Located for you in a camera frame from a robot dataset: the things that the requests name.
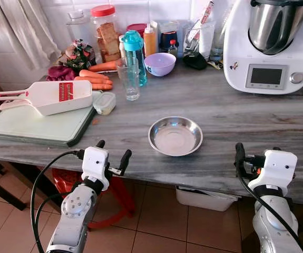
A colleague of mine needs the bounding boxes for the red plastic stool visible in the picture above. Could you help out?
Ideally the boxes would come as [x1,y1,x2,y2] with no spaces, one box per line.
[52,168,136,230]

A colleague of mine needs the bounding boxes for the small clear plastic food box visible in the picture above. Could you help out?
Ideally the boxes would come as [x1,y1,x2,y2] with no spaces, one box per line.
[92,91,117,116]

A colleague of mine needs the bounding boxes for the white plastic tub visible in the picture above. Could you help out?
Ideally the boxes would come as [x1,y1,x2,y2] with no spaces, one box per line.
[175,185,237,212]

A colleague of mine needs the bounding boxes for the round stainless steel plate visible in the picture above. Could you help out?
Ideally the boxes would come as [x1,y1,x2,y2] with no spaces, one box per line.
[148,116,204,157]

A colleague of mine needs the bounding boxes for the orange carrot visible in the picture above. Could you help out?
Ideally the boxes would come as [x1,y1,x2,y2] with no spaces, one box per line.
[78,69,110,81]
[74,76,114,91]
[87,61,123,73]

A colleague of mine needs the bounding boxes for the clear drinking glass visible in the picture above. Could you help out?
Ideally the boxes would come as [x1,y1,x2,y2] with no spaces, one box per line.
[115,57,141,101]

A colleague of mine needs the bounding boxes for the white mandoline slicer red blade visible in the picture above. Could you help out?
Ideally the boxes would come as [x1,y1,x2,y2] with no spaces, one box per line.
[0,80,94,116]

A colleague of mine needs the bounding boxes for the pale green cutting board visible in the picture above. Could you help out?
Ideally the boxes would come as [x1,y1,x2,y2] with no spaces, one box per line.
[0,99,98,148]

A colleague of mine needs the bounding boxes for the dark purple vegetable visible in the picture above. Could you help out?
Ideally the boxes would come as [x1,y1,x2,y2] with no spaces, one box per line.
[47,65,77,82]

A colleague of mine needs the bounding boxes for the floral printed food bag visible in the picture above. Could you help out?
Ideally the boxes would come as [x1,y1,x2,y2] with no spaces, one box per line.
[58,39,96,70]

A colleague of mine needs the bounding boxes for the small purple bowl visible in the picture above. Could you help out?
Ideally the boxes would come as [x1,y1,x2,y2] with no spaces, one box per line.
[143,52,177,77]

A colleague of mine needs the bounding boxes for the white food processor steel bowl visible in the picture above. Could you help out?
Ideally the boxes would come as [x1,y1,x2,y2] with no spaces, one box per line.
[223,0,303,96]

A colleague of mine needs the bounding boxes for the teal plastic water bottle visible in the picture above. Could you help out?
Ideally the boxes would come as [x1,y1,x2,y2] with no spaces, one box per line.
[122,30,148,87]

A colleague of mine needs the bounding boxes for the small black pouch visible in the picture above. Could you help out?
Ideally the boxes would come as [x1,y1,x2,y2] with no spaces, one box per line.
[182,51,209,71]

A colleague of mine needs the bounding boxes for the red lidded biscuit jar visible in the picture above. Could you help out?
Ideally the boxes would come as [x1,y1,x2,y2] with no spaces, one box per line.
[90,4,122,64]

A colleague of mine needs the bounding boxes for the orange sauce squeeze bottle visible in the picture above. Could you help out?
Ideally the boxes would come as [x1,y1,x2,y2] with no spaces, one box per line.
[143,22,158,57]

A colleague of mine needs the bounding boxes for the small red capped bottle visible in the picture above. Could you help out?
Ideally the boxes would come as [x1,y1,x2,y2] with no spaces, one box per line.
[168,40,179,58]

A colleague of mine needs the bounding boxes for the clear plastic jug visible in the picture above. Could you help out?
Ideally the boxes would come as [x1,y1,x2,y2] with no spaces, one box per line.
[66,9,94,49]

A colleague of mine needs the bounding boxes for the dark red lidded container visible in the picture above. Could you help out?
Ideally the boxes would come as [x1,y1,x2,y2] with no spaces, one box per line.
[126,23,148,38]

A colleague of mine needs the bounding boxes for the dark blue cup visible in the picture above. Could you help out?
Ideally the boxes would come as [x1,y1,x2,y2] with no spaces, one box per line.
[159,21,181,53]

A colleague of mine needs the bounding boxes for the clear clipped plastic bag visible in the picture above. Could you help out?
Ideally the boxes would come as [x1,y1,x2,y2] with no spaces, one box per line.
[185,1,216,60]

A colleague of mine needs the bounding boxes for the grey hanging cloth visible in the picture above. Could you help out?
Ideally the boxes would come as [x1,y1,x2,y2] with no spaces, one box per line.
[0,0,62,72]

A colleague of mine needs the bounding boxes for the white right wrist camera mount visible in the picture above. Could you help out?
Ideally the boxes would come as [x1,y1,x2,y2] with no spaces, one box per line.
[248,150,298,197]

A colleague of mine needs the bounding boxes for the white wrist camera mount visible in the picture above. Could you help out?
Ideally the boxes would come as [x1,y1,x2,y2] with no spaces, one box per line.
[248,150,298,197]
[81,147,111,191]

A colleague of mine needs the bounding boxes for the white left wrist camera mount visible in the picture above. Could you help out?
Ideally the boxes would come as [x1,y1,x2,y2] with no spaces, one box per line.
[81,147,111,191]

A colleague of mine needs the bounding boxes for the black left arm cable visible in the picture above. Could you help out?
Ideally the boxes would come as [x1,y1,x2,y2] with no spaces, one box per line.
[30,149,85,253]

